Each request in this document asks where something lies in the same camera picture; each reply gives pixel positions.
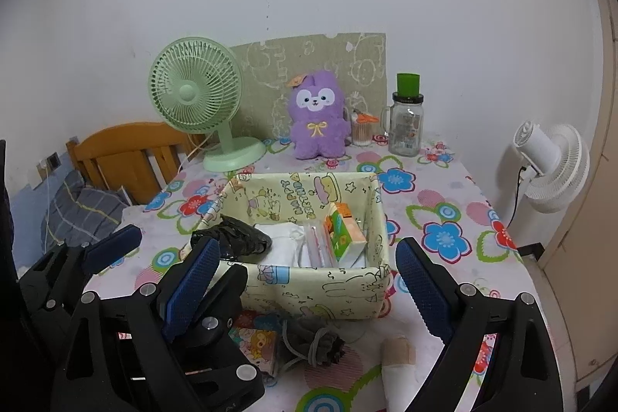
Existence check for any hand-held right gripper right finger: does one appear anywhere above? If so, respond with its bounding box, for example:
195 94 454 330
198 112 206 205
395 237 568 412

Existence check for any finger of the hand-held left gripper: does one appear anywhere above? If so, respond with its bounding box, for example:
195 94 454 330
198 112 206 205
186 264 248 348
22 224 144 298

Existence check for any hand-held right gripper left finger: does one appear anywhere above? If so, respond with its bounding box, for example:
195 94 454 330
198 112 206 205
51 237 221 412

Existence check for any cartoon printed packet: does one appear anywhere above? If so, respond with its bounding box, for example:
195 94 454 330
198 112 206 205
227 325 281 376

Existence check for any black plastic bag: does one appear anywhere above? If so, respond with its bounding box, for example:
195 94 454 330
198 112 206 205
190 215 272 261

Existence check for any yellow printed storage box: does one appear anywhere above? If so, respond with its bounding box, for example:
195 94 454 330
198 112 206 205
181 171 392 321

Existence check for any grey cloth bundle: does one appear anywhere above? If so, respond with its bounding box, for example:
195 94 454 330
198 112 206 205
280 315 346 369

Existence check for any white beige cloth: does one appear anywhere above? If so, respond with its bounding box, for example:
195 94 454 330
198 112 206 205
381 335 417 412

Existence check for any pink packet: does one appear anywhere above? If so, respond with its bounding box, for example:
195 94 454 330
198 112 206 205
302 224 339 269

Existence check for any orange green tissue packet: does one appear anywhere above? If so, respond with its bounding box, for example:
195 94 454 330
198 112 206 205
323 202 370 268

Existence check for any grey plaid pillow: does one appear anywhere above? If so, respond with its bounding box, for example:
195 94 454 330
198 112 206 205
41 171 129 249

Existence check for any floral tablecloth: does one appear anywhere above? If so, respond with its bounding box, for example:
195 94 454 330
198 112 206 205
14 137 544 412

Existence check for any wooden headboard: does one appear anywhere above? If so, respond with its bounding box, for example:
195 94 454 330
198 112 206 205
66 122 208 206

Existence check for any glass jar mug green lid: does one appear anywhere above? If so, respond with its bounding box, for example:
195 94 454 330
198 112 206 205
381 73 424 157

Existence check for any cotton swab container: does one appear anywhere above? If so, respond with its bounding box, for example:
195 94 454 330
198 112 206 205
351 110 380 147

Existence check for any green desk fan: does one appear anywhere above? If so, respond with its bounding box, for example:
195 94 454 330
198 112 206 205
148 36 267 172

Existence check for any beige door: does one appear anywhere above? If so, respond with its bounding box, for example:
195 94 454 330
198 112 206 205
538 0 618 393

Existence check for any purple plush toy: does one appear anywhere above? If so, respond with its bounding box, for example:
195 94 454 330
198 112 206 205
289 71 351 160

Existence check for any white standing fan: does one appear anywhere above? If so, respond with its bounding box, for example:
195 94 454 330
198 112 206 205
512 121 591 215

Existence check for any green printed board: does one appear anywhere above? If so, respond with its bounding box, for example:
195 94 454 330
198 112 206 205
229 33 387 142

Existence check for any white fan cable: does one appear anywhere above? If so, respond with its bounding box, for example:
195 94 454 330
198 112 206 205
185 136 214 163

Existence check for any black fan cable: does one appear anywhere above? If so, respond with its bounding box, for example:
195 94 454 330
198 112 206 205
511 165 528 225

